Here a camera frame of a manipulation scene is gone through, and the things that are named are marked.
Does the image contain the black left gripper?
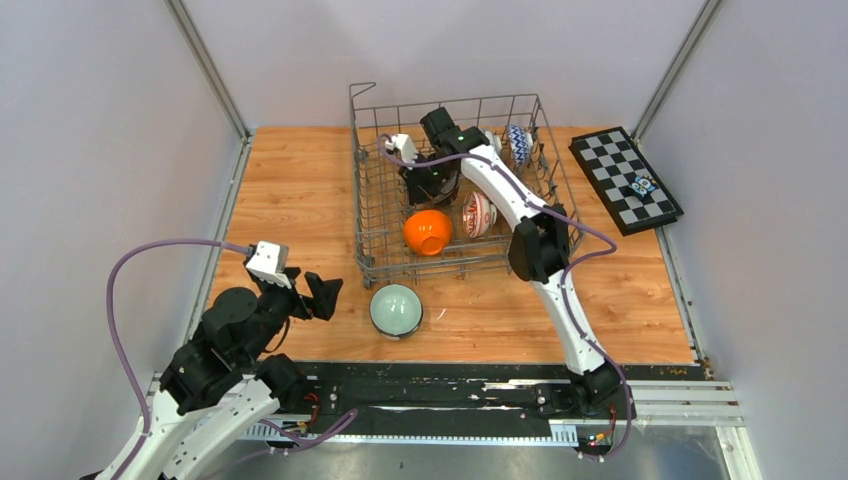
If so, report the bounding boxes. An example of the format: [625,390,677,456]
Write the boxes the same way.
[242,265,343,363]

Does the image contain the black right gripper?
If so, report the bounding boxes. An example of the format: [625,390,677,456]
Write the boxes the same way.
[401,153,457,207]

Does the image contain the orange bowl white inside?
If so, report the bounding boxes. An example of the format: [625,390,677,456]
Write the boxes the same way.
[402,209,453,256]

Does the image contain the orange floral pattern bowl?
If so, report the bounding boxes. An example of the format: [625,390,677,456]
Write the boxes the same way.
[462,191,498,239]

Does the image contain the blue floral pattern bowl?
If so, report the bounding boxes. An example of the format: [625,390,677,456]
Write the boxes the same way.
[483,130,502,156]

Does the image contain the blue zigzag pattern bowl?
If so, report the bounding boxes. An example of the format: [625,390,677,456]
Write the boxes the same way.
[506,124,533,170]

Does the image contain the black bowl beige inside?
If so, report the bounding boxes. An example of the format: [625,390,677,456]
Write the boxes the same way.
[413,170,460,206]

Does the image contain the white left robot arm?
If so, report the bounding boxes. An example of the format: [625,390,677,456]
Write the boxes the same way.
[94,268,344,479]

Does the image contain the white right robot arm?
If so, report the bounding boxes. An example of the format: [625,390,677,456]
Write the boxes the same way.
[377,107,628,418]

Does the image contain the black bowl pale green inside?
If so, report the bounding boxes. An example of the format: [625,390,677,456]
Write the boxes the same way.
[369,284,423,340]

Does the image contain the black white checkerboard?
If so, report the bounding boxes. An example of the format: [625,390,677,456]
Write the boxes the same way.
[569,126,684,236]

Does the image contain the small blue owl figure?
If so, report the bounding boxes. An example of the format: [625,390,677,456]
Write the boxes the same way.
[629,175,659,199]

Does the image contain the grey wire dish rack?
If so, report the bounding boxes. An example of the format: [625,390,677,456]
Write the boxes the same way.
[349,82,580,288]

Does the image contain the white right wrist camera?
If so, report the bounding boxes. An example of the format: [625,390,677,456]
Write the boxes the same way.
[384,134,418,169]

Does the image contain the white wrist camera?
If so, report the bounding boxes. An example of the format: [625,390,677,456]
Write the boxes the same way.
[384,134,418,169]
[245,241,292,288]

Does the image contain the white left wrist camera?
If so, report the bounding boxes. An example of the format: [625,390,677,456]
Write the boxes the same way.
[245,241,292,288]

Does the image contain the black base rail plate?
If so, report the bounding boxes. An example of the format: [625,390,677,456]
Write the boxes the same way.
[148,360,743,446]

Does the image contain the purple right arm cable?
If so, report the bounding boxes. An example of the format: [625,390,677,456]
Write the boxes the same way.
[376,134,634,462]

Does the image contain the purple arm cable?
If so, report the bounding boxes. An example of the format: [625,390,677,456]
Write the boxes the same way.
[105,239,252,480]
[376,134,634,462]

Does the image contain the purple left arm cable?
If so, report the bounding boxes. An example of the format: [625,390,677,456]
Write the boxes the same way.
[105,239,252,480]

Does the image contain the right aluminium frame post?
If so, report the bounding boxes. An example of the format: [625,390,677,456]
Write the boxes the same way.
[633,0,725,143]

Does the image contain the aluminium frame post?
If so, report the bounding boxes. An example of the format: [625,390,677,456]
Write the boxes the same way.
[164,0,251,143]
[633,0,725,143]

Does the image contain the left aluminium frame post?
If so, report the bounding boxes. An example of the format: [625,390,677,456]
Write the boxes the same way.
[164,0,251,143]

